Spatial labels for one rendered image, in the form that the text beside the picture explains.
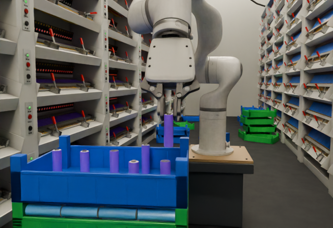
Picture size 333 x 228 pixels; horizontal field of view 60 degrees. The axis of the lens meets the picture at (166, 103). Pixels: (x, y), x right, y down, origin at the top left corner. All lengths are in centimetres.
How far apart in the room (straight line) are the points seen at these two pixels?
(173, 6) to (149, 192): 38
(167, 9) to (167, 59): 11
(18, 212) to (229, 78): 93
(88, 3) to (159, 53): 127
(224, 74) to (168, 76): 69
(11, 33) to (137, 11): 58
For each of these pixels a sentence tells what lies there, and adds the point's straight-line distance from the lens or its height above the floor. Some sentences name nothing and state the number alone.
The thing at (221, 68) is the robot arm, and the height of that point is 66.
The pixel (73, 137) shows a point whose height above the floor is 34.
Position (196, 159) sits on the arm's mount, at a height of 29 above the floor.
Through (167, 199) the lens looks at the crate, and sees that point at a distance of 49.
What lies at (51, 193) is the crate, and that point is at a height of 42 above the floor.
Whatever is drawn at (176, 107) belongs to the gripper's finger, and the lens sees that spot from 55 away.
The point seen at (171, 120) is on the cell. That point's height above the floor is 53.
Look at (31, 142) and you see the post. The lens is 120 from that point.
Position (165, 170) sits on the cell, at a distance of 50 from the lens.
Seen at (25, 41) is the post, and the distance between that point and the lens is 118.
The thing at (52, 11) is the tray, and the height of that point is 90.
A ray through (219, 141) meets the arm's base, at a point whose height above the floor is 35.
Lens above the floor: 60
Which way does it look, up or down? 4 degrees down
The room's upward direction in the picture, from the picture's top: straight up
